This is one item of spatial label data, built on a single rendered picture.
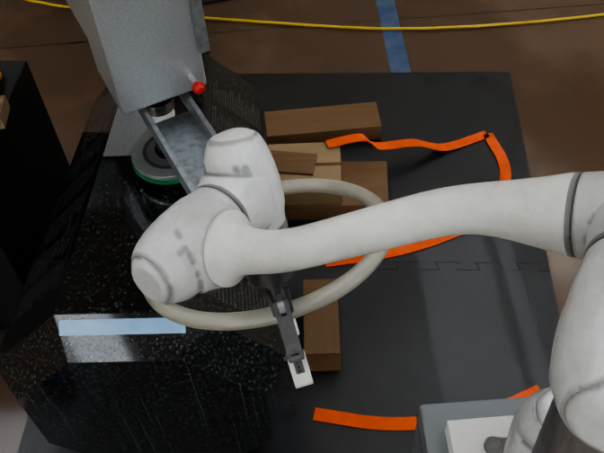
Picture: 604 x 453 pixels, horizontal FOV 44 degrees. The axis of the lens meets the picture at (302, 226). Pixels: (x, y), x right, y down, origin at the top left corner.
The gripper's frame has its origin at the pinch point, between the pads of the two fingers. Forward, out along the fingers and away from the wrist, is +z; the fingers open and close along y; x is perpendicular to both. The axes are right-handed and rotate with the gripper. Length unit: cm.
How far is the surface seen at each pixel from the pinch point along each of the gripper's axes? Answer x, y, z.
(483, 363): -58, 88, 95
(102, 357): 46, 48, 22
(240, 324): 7.3, -0.4, -9.6
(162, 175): 22, 84, -3
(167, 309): 19.2, 8.6, -10.4
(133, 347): 38, 48, 22
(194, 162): 11, 60, -14
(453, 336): -52, 99, 90
